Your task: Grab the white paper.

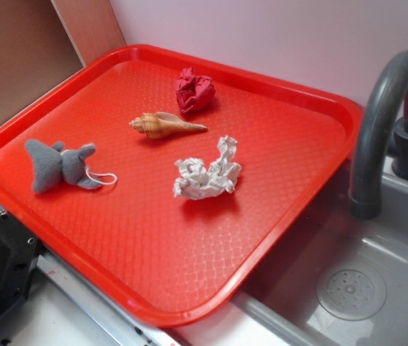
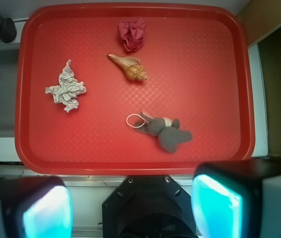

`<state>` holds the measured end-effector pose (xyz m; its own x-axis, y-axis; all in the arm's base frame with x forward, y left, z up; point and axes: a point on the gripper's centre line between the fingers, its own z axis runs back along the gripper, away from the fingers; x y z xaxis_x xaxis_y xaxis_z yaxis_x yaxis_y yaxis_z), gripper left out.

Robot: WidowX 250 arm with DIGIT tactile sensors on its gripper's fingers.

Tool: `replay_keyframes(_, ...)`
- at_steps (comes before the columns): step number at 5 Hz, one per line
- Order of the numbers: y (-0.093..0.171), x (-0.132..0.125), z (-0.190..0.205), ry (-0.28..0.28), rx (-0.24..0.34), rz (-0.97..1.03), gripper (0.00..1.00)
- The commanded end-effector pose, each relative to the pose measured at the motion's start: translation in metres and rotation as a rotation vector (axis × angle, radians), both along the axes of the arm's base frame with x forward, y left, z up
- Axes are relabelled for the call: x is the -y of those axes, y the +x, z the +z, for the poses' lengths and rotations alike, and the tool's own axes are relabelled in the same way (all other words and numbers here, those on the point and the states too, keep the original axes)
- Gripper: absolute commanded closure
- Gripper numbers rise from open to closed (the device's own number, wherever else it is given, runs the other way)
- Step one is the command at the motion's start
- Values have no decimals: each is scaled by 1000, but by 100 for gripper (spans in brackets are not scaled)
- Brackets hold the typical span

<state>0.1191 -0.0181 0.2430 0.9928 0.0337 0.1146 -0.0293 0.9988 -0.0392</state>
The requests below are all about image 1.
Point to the crumpled white paper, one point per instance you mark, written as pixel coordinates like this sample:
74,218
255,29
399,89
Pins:
195,182

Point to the crumpled red paper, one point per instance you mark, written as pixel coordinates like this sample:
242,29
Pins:
193,93

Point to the tan spiral seashell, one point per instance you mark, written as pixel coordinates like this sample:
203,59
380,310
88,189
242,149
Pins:
160,125

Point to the grey plush elephant toy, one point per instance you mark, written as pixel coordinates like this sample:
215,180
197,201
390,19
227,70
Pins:
55,164

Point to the grey plastic sink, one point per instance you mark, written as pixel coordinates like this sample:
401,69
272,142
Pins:
281,291

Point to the light wooden panel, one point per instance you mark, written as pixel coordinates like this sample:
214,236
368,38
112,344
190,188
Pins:
91,27

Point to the round sink drain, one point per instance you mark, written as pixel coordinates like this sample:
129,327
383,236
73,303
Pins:
351,294

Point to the grey curved faucet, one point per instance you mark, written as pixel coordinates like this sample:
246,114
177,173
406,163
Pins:
383,132

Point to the red plastic tray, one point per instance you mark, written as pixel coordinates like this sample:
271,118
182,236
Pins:
170,261

